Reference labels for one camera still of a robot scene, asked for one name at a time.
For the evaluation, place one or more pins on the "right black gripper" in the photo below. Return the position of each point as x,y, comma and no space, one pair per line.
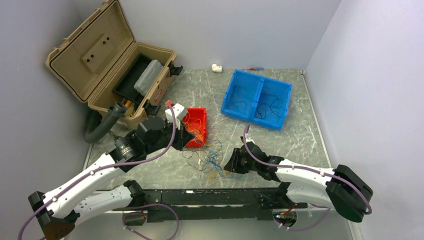
233,165

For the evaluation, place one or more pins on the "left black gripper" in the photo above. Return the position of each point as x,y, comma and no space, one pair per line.
183,137

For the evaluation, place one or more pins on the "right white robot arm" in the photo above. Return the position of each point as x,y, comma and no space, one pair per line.
337,188

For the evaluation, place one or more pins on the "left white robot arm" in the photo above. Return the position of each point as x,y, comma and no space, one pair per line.
60,210

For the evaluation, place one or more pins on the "white pipe elbow fitting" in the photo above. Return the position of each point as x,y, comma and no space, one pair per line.
216,68

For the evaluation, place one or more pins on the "yellow tools in case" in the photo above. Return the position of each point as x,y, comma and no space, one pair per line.
130,107

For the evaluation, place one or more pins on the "red small plastic bin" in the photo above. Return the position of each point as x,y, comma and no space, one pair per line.
196,123

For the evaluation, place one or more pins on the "grey plastic organizer box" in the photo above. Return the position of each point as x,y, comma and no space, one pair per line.
148,77

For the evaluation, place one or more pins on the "black tray in case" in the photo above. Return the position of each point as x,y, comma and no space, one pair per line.
125,87

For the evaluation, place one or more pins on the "blue double plastic bin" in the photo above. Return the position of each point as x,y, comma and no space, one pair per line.
257,99

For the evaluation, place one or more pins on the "tan open tool case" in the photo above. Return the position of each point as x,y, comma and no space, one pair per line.
92,60

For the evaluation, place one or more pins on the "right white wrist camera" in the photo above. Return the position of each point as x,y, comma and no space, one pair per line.
248,139

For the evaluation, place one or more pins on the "red handled screwdriver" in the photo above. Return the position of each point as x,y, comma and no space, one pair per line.
256,69

